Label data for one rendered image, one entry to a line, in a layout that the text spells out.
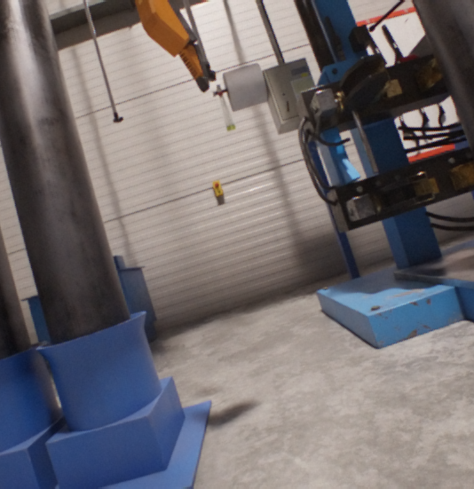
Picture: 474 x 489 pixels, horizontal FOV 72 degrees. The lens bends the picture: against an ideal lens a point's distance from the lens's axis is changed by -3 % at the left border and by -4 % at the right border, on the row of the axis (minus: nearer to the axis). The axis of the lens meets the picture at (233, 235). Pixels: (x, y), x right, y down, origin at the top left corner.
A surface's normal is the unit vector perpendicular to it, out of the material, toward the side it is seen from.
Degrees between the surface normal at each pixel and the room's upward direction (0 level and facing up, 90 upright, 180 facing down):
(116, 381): 90
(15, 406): 90
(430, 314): 90
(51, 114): 90
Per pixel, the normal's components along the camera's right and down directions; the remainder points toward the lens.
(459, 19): -0.72, 0.18
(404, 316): -0.03, -0.06
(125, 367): 0.70, -0.27
